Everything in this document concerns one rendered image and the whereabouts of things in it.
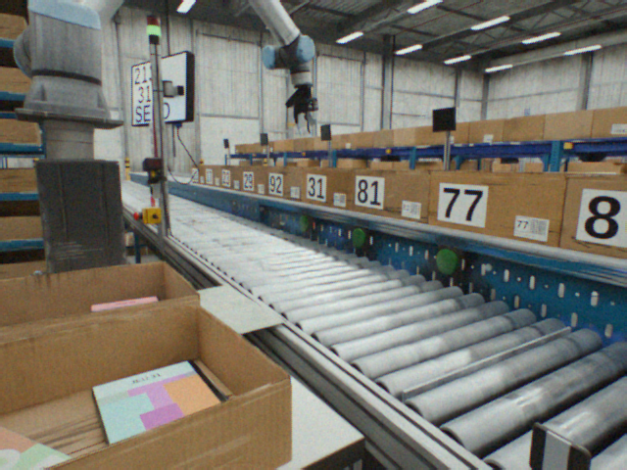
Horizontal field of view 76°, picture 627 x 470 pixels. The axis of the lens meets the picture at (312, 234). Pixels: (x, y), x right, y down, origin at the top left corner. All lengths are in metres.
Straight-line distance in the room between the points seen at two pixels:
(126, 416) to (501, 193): 0.94
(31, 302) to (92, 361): 0.34
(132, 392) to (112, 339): 0.10
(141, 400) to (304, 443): 0.21
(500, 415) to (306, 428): 0.26
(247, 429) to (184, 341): 0.28
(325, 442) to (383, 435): 0.11
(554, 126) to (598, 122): 0.51
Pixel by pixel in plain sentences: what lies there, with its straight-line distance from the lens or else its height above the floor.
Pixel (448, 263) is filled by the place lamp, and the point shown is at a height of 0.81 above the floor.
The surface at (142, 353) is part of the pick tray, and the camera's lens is 0.68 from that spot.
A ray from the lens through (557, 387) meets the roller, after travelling 0.74.
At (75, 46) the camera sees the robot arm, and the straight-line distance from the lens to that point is 1.18.
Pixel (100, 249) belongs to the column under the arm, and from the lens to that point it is 1.16.
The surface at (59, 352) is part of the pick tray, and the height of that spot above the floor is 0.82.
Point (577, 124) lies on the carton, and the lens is 6.10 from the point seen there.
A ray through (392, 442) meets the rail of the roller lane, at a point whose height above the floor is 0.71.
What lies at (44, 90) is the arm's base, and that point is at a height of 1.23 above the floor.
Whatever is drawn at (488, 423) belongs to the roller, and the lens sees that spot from 0.61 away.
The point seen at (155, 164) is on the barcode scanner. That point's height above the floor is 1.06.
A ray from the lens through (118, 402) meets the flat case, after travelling 0.58.
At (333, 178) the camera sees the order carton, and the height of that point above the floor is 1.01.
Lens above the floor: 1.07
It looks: 10 degrees down
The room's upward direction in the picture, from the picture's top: straight up
